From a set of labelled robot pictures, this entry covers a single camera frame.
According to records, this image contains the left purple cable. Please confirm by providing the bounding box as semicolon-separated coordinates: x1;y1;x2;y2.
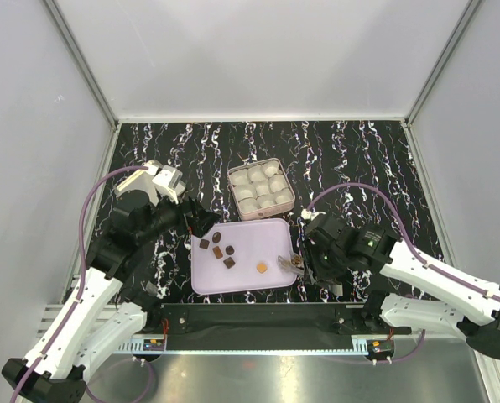
10;165;155;403

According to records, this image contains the caramel brown square chocolate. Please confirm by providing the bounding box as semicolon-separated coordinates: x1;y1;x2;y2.
212;246;223;259

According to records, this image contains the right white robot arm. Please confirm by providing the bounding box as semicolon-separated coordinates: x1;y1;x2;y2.
300;211;500;360

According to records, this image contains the lilac plastic tray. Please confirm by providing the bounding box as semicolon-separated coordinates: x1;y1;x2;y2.
190;218;297;295

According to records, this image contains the dark pyramid chocolate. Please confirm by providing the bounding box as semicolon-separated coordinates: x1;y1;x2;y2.
223;257;236;269

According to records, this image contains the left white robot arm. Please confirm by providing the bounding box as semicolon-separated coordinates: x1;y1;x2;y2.
2;191;221;402

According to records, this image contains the pink tin lid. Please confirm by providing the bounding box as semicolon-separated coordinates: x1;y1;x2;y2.
115;160;186;206

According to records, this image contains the dark square chocolate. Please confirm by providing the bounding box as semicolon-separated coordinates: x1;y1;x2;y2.
199;239;210;249

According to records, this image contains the pink chocolate tin box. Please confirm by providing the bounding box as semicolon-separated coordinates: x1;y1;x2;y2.
227;158;295;221

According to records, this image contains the orange caramel chocolate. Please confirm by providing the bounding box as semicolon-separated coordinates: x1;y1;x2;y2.
257;263;268;273

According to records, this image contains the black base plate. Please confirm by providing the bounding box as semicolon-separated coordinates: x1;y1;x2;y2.
146;303;411;352

